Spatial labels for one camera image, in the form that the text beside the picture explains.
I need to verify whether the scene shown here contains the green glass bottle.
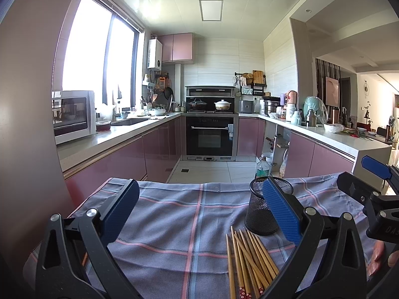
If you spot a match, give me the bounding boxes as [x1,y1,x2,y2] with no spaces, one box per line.
[255,155,271,178]

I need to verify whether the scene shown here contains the black cooking pot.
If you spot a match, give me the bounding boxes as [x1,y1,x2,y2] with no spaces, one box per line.
[188,99,207,111]

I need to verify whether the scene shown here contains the person's right hand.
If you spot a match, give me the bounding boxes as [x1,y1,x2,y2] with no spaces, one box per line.
[367,240,399,277]

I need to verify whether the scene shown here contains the white ceramic pot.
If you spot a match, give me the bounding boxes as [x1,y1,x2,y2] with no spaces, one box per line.
[214,99,231,111]

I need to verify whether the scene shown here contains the silver rice cooker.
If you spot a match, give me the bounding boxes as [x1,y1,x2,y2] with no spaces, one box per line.
[239,100,256,113]

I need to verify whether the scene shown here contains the pink lower cabinets right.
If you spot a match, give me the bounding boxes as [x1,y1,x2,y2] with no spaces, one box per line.
[237,116,354,177]

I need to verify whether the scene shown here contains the pink lower cabinets left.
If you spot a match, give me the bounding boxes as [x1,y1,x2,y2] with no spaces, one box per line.
[59,114,182,203]

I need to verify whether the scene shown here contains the ceiling light panel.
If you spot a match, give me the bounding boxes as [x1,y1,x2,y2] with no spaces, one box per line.
[199,0,223,22]

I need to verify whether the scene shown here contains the built-in black oven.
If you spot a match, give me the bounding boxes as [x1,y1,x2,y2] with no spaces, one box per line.
[183,86,239,161]

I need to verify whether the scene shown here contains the kitchen window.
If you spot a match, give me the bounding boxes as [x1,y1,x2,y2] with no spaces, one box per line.
[61,0,140,107]

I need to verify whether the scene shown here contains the wall spice rack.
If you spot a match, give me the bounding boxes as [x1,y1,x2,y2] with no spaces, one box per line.
[233,70,267,96]

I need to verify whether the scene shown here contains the black mesh utensil holder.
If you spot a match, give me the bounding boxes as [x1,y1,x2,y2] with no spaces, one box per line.
[245,177,279,235]

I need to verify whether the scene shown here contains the steel stock pot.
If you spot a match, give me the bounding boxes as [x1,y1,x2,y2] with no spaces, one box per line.
[263,96,280,115]

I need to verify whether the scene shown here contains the mint green fan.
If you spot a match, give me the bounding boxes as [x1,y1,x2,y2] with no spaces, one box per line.
[303,96,328,124]

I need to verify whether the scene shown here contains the pink upper cabinet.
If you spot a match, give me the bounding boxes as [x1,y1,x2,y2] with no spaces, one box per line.
[158,32,194,64]

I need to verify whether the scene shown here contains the white water heater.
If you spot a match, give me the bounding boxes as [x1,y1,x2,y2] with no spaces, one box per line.
[147,39,163,71]

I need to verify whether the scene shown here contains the wooden chopstick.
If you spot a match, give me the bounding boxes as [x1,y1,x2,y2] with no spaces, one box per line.
[240,245,258,298]
[226,235,236,299]
[234,231,269,298]
[231,227,246,299]
[244,230,273,284]
[249,231,279,279]

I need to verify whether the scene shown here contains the grey refrigerator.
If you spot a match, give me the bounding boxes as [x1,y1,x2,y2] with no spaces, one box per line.
[1,0,74,276]

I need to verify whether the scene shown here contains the pink cabinets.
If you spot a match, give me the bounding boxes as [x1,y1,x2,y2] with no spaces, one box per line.
[237,116,354,177]
[59,114,182,203]

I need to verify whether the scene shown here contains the white microwave oven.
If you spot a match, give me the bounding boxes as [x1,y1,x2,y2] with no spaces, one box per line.
[51,90,96,145]

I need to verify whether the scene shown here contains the plaid grey tablecloth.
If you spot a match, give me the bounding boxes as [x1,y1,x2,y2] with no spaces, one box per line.
[23,173,380,299]

